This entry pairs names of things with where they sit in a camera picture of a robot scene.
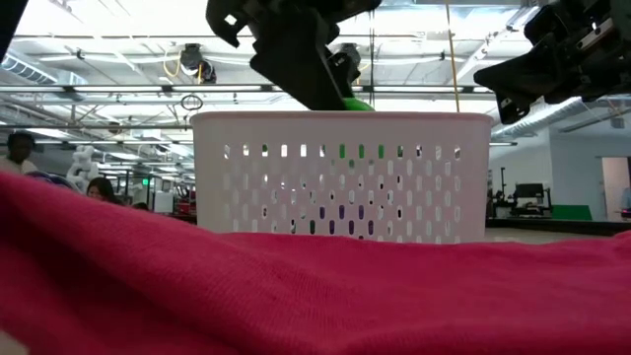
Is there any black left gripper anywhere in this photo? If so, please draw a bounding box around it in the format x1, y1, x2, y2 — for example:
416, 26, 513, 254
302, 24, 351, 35
205, 0, 384, 111

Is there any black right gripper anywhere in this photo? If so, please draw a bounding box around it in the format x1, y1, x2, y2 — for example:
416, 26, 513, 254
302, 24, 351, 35
472, 0, 631, 125

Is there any small purple green toy produce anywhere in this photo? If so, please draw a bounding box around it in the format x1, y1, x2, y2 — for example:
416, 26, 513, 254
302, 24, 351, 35
317, 204, 376, 237

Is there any white perforated plastic basket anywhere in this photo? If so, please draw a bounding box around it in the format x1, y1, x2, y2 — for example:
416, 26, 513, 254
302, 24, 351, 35
189, 110, 495, 246

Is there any black robot workstation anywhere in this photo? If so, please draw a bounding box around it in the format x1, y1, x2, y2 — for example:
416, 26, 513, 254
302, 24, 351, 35
491, 166, 554, 219

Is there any black ceiling-mounted device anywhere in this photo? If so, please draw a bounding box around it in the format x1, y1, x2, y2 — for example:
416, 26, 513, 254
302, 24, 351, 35
178, 42, 219, 85

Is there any green board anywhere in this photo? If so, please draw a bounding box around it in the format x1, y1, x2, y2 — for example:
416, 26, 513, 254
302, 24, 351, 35
551, 204, 594, 222

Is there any red folded cloth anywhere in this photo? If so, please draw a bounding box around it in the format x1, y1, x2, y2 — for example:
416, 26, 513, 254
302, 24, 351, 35
0, 172, 631, 355

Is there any person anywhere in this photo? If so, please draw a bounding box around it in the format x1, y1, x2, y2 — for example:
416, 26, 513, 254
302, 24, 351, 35
86, 176, 124, 206
0, 130, 39, 177

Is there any white robot figure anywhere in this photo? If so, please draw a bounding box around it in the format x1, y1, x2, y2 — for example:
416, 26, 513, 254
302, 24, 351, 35
65, 144, 101, 193

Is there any yellow hanging cable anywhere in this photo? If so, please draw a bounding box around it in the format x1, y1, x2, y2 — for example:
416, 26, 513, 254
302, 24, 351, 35
445, 0, 461, 113

